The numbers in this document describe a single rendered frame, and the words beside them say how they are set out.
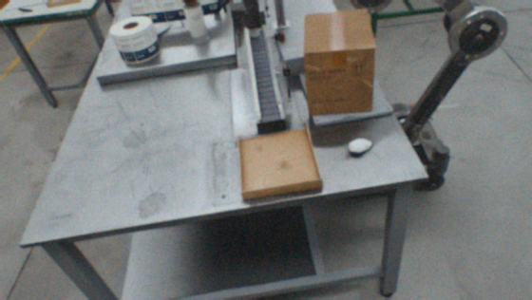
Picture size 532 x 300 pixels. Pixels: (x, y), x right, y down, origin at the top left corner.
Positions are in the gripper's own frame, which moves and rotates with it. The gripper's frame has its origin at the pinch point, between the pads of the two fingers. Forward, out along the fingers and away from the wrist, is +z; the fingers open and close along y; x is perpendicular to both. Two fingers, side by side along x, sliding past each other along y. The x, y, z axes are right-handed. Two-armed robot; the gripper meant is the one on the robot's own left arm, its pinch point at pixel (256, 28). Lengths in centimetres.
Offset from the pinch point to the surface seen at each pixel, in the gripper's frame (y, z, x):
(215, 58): 21.3, -1.4, 12.4
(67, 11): 124, 75, -72
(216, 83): 22.1, -7.1, 26.7
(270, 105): 0, -30, 48
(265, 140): 4, -36, 63
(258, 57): 1.0, -6.8, 17.8
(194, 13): 27.6, -4.5, -10.2
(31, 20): 152, 81, -74
